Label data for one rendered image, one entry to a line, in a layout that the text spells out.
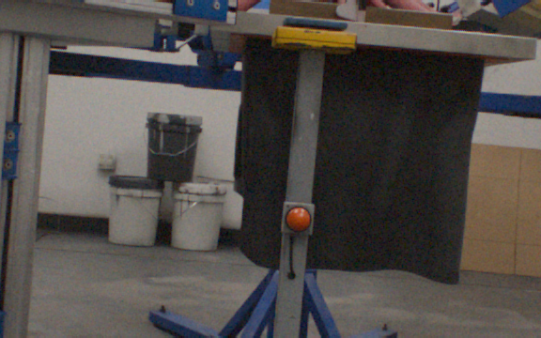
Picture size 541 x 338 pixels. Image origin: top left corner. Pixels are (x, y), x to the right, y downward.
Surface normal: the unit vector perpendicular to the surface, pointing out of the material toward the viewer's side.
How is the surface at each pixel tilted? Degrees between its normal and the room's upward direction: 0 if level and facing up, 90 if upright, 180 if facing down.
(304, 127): 90
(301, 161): 90
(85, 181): 90
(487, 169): 77
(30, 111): 90
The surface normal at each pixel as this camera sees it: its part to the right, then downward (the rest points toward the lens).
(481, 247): 0.07, -0.20
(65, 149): 0.04, 0.06
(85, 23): 0.55, 0.09
